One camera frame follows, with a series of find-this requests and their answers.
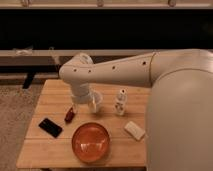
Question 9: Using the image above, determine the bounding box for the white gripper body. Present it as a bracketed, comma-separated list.
[71, 91, 102, 104]

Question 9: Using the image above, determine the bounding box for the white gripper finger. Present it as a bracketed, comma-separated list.
[71, 104, 78, 112]
[88, 100, 101, 114]

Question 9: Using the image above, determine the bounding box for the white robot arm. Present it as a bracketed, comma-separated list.
[59, 49, 213, 171]

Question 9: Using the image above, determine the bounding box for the white plastic bottle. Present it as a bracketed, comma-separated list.
[115, 89, 127, 116]

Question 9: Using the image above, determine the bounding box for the black smartphone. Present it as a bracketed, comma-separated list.
[39, 118, 63, 138]

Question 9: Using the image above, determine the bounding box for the orange bowl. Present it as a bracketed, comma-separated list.
[71, 122, 110, 163]

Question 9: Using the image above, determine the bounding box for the wooden table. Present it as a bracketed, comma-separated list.
[16, 80, 149, 169]

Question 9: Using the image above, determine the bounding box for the white rectangular sponge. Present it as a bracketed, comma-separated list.
[124, 121, 145, 141]

